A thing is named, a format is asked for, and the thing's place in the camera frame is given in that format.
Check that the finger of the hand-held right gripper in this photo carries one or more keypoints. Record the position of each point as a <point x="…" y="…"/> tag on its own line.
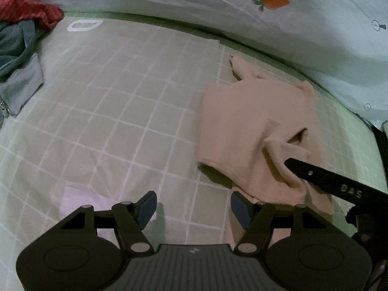
<point x="321" y="180"/>

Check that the pale printed quilt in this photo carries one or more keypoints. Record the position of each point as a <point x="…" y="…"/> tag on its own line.
<point x="272" y="36"/>

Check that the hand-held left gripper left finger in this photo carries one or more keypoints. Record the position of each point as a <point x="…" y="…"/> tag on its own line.
<point x="146" y="209"/>

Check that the green checked bed sheet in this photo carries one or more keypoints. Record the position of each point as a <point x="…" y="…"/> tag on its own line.
<point x="121" y="112"/>

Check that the light grey garment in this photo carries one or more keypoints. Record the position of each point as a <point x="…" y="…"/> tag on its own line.
<point x="21" y="88"/>

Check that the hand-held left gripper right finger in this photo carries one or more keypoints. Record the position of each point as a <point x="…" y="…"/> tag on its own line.
<point x="241" y="212"/>

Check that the red knit cloth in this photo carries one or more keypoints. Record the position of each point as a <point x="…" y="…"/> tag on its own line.
<point x="27" y="9"/>

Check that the beige knit garment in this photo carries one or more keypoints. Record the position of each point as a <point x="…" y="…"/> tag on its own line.
<point x="242" y="121"/>

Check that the teal grey garment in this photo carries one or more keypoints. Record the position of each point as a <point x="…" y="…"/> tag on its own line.
<point x="13" y="45"/>

